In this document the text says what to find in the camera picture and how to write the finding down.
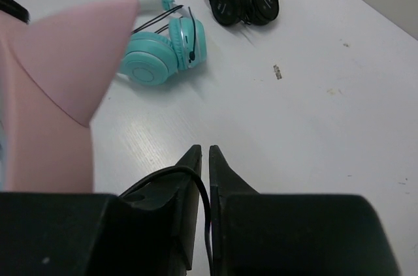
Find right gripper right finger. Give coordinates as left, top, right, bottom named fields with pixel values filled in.
left=209, top=146, right=400, bottom=275

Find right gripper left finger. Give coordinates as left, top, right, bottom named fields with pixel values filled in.
left=0, top=144, right=202, bottom=276

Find pink blue cat-ear headphones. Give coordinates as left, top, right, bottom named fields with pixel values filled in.
left=1, top=0, right=139, bottom=193

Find teal cat-ear headphones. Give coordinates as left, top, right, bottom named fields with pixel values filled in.
left=118, top=0, right=207, bottom=85

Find small brown debris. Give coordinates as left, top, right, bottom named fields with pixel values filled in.
left=273, top=65, right=282, bottom=80

